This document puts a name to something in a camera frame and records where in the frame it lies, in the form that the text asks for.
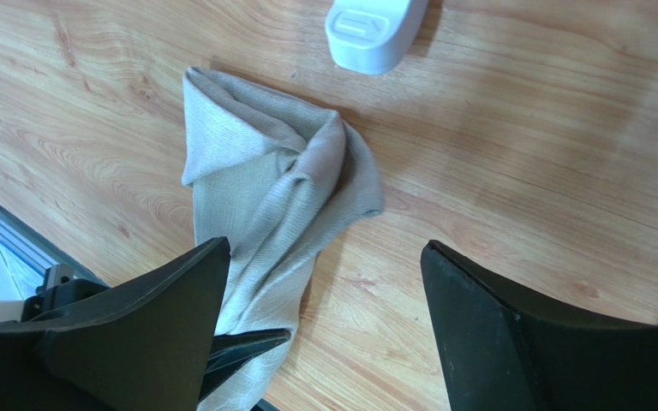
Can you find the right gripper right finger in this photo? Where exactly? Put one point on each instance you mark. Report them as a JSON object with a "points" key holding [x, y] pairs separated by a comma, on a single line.
{"points": [[505, 346]]}

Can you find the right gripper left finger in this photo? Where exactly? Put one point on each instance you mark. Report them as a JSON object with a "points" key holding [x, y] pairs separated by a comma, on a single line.
{"points": [[142, 345]]}

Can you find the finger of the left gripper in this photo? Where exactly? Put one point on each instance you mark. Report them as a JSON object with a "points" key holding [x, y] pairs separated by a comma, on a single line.
{"points": [[229, 353]]}

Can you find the beige cloth napkin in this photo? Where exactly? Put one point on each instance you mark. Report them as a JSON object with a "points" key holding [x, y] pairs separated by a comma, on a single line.
{"points": [[279, 178]]}

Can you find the left white rack foot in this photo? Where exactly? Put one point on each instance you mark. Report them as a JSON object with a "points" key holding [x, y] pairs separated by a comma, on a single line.
{"points": [[372, 36]]}

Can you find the aluminium frame rail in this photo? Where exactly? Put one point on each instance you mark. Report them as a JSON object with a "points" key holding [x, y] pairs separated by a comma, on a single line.
{"points": [[28, 255]]}

